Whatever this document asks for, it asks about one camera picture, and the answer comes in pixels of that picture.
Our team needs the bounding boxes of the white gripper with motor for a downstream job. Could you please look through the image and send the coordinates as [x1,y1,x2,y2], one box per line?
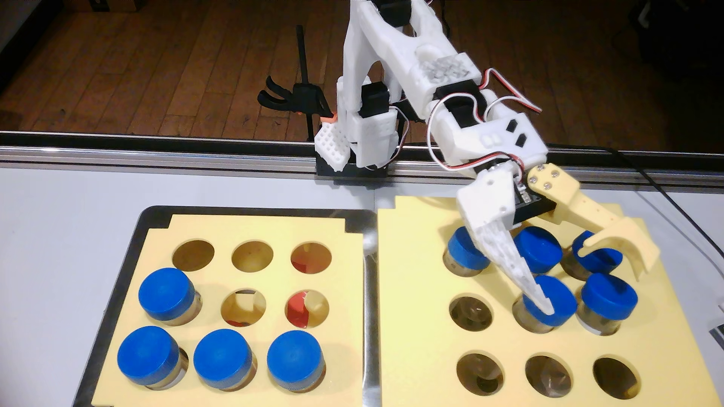
[429,85,663,317]

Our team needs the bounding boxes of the blue capped clear test tube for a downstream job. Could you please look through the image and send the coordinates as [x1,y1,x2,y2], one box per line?
[512,275,579,334]
[138,267,202,326]
[117,324,189,391]
[193,328,258,392]
[442,226,492,278]
[512,226,563,275]
[576,273,639,337]
[560,229,624,282]
[266,329,327,393]

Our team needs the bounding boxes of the large yellow foam rack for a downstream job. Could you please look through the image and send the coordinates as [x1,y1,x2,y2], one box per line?
[376,195,722,407]

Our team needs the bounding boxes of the white perforated board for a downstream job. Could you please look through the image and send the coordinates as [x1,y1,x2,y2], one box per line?
[314,120,351,172]

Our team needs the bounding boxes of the dark bulky object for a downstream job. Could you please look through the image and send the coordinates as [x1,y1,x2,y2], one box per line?
[611,0,724,86]

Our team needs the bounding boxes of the yellow foam rack in tray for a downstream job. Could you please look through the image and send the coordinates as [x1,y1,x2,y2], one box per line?
[90,214,365,407]

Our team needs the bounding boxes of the small grey object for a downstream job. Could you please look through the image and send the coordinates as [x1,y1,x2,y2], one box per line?
[709,302,724,351]

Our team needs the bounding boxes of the black clamp with orange trigger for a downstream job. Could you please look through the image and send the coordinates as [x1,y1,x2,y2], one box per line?
[257,25,340,142]

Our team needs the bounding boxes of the metal tray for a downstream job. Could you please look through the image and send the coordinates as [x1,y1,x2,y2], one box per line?
[72,205,381,407]

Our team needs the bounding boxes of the long black cable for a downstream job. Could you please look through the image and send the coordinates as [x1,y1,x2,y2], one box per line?
[546,145,724,258]

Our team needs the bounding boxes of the aluminium table rail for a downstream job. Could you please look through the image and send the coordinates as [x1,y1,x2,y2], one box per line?
[0,131,724,190]

